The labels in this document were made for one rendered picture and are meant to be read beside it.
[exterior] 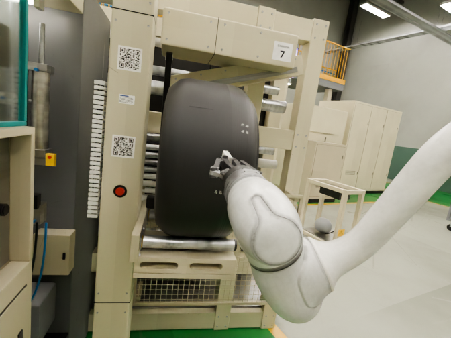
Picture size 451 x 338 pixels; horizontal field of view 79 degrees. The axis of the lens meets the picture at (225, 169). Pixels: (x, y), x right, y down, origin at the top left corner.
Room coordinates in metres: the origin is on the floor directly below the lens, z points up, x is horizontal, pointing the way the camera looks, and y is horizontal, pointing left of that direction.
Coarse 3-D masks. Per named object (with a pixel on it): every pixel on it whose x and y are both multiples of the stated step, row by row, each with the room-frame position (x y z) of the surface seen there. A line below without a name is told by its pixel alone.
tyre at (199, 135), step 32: (192, 96) 0.86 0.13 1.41; (224, 96) 0.91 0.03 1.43; (192, 128) 0.79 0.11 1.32; (224, 128) 0.82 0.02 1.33; (256, 128) 0.89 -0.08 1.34; (160, 160) 0.79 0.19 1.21; (192, 160) 0.77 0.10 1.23; (256, 160) 0.85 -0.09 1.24; (160, 192) 0.80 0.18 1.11; (192, 192) 0.78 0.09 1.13; (160, 224) 0.87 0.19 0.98; (192, 224) 0.83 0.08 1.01; (224, 224) 0.85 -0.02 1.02
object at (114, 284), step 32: (128, 0) 0.93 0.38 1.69; (128, 32) 0.93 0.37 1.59; (128, 128) 0.93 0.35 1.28; (128, 160) 0.94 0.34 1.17; (128, 192) 0.94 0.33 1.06; (128, 224) 0.94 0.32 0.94; (128, 256) 0.94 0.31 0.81; (96, 288) 0.92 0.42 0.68; (128, 288) 0.94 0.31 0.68; (96, 320) 0.92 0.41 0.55; (128, 320) 0.95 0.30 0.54
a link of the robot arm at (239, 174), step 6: (240, 168) 0.54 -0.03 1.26; (234, 174) 0.52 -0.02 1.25; (240, 174) 0.51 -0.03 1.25; (246, 174) 0.50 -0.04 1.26; (252, 174) 0.50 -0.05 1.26; (258, 174) 0.51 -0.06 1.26; (228, 180) 0.52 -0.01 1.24; (234, 180) 0.50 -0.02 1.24; (228, 186) 0.50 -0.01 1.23; (228, 192) 0.49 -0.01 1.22
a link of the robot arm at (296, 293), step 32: (448, 128) 0.44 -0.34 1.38; (416, 160) 0.45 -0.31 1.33; (448, 160) 0.42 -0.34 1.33; (384, 192) 0.47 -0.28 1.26; (416, 192) 0.43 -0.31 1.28; (384, 224) 0.44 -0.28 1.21; (320, 256) 0.44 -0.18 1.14; (352, 256) 0.45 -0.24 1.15; (288, 288) 0.42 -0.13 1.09; (320, 288) 0.42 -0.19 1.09; (288, 320) 0.45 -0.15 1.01
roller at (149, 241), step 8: (144, 240) 0.88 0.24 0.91; (152, 240) 0.89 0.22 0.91; (160, 240) 0.89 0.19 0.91; (168, 240) 0.90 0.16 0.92; (176, 240) 0.91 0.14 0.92; (184, 240) 0.91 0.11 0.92; (192, 240) 0.92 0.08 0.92; (200, 240) 0.93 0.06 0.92; (208, 240) 0.94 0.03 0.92; (216, 240) 0.94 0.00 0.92; (224, 240) 0.95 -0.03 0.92; (232, 240) 0.96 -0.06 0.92; (152, 248) 0.89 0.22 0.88; (160, 248) 0.90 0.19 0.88; (168, 248) 0.90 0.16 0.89; (176, 248) 0.91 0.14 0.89; (184, 248) 0.91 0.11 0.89; (192, 248) 0.92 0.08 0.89; (200, 248) 0.92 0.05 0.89; (208, 248) 0.93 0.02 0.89; (216, 248) 0.93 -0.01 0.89; (224, 248) 0.94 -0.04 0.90; (232, 248) 0.94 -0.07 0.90
